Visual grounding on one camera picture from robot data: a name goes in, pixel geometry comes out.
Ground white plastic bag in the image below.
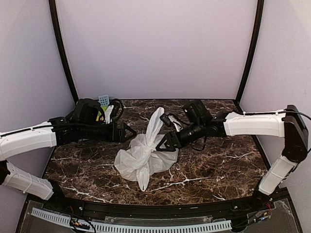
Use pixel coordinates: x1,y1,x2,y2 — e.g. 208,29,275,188
114,107,178,192

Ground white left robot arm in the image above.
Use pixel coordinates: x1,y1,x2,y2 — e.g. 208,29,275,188
0,99,137,212

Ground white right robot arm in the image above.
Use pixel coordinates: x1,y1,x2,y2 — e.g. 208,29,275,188
156,100,310,211

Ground light blue plastic basket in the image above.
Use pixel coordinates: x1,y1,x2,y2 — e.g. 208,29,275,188
98,95,110,106

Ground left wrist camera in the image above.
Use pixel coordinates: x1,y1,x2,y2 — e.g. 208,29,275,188
104,99,124,124

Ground black right corner post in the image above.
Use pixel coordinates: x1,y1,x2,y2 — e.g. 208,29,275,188
233,0,270,170

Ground black corner post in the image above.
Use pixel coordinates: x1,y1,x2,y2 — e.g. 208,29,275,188
48,0,79,103
233,0,270,170

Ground grey slotted cable duct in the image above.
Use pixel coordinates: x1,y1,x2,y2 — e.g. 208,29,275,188
31,207,233,233

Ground black front rail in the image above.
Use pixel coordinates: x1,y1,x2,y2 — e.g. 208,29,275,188
47,197,266,219

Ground black left corner post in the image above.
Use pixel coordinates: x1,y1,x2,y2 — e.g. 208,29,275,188
48,0,79,103

